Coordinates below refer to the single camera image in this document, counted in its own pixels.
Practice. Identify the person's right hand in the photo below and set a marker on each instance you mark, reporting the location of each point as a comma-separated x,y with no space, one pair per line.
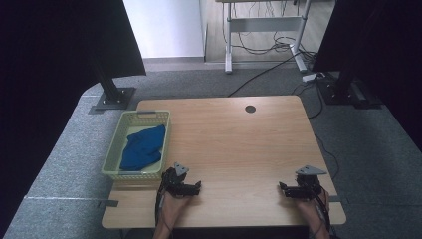
312,212

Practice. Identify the blue t-shirt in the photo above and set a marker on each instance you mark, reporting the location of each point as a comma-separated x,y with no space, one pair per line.
142,149

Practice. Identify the white desk frame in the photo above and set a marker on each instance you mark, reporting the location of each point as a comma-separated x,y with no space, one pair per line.
265,24

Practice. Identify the black stand base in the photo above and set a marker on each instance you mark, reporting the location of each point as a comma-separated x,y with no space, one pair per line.
341,89
112,96

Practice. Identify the black curtain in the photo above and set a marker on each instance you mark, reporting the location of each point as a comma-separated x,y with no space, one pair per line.
381,49
49,66

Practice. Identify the left black stand base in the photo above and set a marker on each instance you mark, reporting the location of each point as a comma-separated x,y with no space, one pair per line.
112,96

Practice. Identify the white power strip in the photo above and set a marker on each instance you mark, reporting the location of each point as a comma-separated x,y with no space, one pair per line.
309,77

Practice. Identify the right black stand base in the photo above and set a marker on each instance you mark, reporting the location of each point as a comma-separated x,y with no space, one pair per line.
341,89

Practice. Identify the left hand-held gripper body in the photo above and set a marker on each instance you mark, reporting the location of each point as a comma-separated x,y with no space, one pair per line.
172,182

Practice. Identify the person's left hand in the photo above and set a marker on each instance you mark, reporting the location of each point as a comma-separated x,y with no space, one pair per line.
170,209

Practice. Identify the grey table bracket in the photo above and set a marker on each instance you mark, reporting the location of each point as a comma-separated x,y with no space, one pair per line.
335,198
111,203

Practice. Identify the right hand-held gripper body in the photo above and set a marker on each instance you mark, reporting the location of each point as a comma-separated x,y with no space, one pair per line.
310,189

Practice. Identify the pale green plastic basket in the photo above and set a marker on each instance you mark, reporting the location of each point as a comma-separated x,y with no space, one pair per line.
114,149

